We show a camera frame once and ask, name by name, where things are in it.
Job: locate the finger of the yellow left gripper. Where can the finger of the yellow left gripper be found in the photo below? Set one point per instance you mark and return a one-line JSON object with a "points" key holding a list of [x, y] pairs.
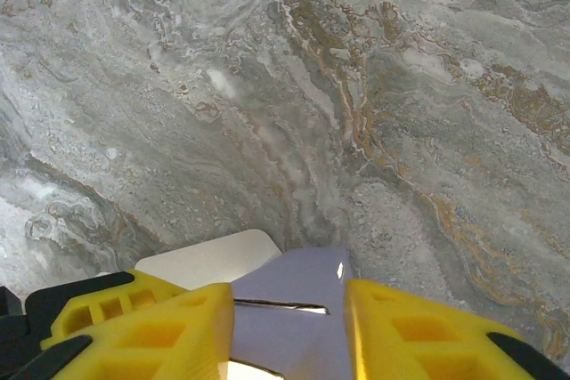
{"points": [[89, 309]]}

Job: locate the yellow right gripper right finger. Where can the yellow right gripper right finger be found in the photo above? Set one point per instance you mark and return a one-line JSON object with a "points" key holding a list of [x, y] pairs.
{"points": [[423, 344]]}

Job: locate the white and lilac paper box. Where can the white and lilac paper box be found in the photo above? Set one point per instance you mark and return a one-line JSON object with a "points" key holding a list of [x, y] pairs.
{"points": [[289, 317]]}

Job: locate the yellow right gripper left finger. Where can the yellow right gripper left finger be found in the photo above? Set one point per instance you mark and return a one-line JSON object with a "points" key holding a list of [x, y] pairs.
{"points": [[156, 340]]}

